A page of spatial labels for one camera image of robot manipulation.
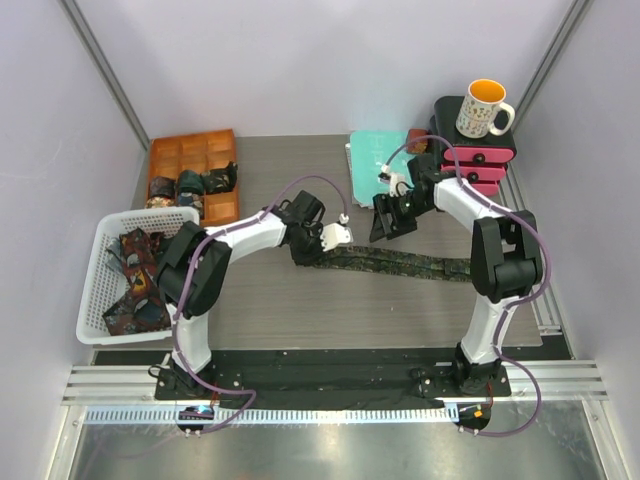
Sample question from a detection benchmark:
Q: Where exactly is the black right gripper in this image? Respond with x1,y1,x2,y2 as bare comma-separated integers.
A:
370,192,432,243

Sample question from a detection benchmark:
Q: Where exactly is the dark floral patterned tie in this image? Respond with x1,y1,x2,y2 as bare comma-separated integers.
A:
295,246,472,283

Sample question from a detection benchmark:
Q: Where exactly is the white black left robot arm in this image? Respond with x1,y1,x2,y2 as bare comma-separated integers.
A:
156,190,325,399

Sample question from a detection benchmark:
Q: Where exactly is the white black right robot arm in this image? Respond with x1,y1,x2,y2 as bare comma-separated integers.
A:
369,157,543,395

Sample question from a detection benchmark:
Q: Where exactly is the teal booklet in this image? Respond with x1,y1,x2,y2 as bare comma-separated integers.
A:
345,130,408,208

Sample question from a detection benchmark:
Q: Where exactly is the small brown box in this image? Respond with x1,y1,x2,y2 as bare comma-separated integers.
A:
405,128,430,155

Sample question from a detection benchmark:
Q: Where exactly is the black pink drawer organizer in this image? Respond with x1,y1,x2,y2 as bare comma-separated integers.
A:
430,96,517,197

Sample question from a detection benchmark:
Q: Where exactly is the rolled navy dotted tie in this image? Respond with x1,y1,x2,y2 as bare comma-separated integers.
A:
176,192,205,219

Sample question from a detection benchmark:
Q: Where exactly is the floral mug orange inside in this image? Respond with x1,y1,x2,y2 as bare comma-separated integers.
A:
455,79,516,139

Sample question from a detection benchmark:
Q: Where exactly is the rolled dark green tie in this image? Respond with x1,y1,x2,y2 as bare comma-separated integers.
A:
176,170,206,196

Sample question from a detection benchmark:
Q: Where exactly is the orange wooden compartment tray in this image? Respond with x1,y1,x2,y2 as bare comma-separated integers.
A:
146,129,239,227

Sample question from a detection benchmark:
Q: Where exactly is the rolled gold floral tie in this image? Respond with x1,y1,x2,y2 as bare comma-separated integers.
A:
145,196,175,209

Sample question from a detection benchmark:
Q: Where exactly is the rolled brown tie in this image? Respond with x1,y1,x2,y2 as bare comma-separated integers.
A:
149,176,176,199

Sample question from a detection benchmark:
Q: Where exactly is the red patterned tie in basket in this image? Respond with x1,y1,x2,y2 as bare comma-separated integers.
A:
102,228,170,336

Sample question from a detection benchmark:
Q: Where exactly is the white plastic basket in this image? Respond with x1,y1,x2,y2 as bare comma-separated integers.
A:
76,207,199,346

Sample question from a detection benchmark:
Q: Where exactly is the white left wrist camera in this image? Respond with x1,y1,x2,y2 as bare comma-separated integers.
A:
320,213,354,252

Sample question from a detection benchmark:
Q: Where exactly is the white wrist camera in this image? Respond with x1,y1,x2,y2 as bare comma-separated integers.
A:
320,213,354,252
378,164,412,197

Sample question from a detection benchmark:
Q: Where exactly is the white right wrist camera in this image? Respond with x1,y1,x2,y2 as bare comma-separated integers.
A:
378,164,412,197

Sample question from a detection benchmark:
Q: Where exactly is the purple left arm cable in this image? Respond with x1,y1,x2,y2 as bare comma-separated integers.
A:
172,173,350,441

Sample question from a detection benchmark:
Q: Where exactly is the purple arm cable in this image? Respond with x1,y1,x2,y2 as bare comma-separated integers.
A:
172,173,350,441
382,137,554,440

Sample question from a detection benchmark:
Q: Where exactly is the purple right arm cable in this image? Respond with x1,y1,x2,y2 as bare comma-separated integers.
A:
382,137,554,440

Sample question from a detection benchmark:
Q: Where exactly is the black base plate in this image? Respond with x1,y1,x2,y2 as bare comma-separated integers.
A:
156,348,511,409

